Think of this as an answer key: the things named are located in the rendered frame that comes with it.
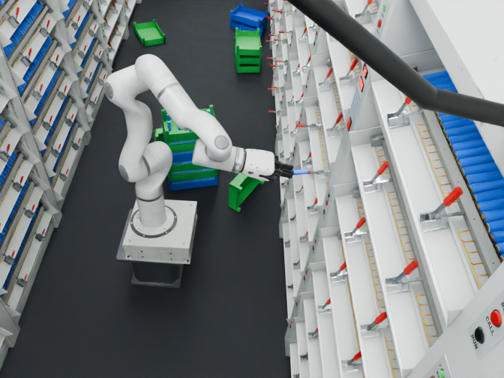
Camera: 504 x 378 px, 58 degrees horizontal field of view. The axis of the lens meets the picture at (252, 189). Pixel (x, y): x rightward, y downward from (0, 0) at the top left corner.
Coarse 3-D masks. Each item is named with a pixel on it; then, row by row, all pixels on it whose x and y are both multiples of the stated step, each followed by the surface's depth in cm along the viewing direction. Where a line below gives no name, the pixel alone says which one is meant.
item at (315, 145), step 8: (312, 96) 192; (304, 104) 196; (312, 104) 195; (312, 112) 193; (312, 120) 190; (320, 128) 185; (312, 136) 183; (320, 136) 182; (312, 144) 180; (320, 144) 179; (312, 152) 177; (320, 152) 176; (320, 160) 173; (320, 168) 170; (320, 184) 165; (320, 192) 162; (320, 200) 160; (320, 208) 153
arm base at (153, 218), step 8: (160, 200) 204; (144, 208) 204; (152, 208) 204; (160, 208) 207; (168, 208) 222; (136, 216) 214; (144, 216) 207; (152, 216) 207; (160, 216) 210; (168, 216) 218; (136, 224) 214; (144, 224) 212; (152, 224) 210; (160, 224) 213; (168, 224) 215; (144, 232) 210; (152, 232) 210; (160, 232) 211
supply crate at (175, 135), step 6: (210, 108) 267; (162, 114) 262; (162, 120) 264; (174, 126) 264; (168, 132) 249; (174, 132) 260; (180, 132) 260; (186, 132) 261; (192, 132) 254; (168, 138) 253; (174, 138) 254; (180, 138) 255; (186, 138) 256; (192, 138) 257; (198, 138) 258
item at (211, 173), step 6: (168, 174) 277; (180, 174) 275; (186, 174) 276; (192, 174) 277; (198, 174) 279; (204, 174) 280; (210, 174) 281; (216, 174) 283; (174, 180) 277; (180, 180) 279
